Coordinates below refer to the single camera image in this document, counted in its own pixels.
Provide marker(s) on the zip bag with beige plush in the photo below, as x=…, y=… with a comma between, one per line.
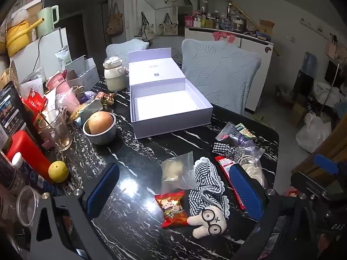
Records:
x=177, y=172

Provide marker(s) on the gold candy wrappers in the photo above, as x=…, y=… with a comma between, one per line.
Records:
x=104, y=97

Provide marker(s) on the black monitor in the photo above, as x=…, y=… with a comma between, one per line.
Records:
x=303, y=82

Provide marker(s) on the pink cloth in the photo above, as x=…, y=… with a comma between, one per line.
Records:
x=223, y=36

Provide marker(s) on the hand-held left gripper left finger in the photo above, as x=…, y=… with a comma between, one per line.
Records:
x=104, y=187

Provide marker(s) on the open cardboard box on cabinet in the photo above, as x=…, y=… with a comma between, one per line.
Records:
x=267, y=28

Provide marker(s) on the red plastic bottle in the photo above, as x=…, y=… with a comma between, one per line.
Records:
x=27, y=151

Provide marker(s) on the white cabinet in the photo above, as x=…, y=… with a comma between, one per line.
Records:
x=257, y=59

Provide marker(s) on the orange round fruit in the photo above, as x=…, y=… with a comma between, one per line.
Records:
x=100, y=122

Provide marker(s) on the clear bag with cream item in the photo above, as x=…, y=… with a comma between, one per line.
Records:
x=250, y=163

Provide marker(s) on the yellow lemon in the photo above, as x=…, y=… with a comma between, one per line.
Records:
x=58, y=171

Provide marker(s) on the pink container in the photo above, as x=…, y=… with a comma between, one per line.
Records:
x=57, y=82

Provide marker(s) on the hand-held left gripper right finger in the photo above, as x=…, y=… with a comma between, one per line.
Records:
x=245, y=192

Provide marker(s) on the silver teal box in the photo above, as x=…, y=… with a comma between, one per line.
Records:
x=92, y=109

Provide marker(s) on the white plastic bag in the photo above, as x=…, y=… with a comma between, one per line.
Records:
x=313, y=134

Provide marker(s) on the blue water bottle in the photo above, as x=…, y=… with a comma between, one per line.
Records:
x=309, y=63

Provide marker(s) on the row of jars and bottles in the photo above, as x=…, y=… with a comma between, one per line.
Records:
x=217, y=20

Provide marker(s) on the lavender gift box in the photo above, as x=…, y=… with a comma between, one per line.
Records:
x=162, y=130

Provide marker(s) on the red snack bag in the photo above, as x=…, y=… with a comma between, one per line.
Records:
x=34, y=101

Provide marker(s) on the chair with light blue cover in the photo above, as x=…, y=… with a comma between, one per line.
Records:
x=122, y=48
x=217, y=73

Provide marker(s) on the gingham plush toy with glasses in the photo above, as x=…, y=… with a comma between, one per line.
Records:
x=208, y=195

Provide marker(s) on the light green kettle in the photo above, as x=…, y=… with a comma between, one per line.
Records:
x=46, y=21

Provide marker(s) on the dark printed box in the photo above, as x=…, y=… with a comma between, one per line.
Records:
x=10, y=113

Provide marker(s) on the cream lidded jug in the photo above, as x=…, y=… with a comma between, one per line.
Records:
x=115, y=78

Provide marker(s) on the long red and white packet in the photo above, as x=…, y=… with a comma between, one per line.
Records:
x=226, y=173

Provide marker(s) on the brown cardboard box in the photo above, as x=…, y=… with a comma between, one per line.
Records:
x=298, y=115

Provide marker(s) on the hanging tote bag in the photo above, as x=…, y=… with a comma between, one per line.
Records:
x=168, y=27
x=113, y=21
x=147, y=27

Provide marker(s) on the silver and purple snack packet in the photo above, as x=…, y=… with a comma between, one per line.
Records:
x=230, y=132

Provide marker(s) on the white cardboard box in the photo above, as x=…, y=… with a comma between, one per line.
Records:
x=86, y=78

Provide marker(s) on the green and white packet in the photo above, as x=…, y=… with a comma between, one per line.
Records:
x=245, y=131

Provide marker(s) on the white refrigerator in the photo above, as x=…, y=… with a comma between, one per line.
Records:
x=48, y=51

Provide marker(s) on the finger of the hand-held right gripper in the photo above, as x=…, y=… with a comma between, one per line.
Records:
x=325, y=163
x=309, y=181

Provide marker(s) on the red cartoon snack packet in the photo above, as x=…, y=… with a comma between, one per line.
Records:
x=173, y=208

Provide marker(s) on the metal bowl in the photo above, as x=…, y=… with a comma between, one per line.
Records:
x=103, y=138

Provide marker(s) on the clear plastic cup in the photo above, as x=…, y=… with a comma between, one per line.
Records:
x=27, y=205

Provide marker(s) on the white-capped bottle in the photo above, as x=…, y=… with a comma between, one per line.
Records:
x=17, y=168

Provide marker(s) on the glass mug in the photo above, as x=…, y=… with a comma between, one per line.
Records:
x=59, y=135

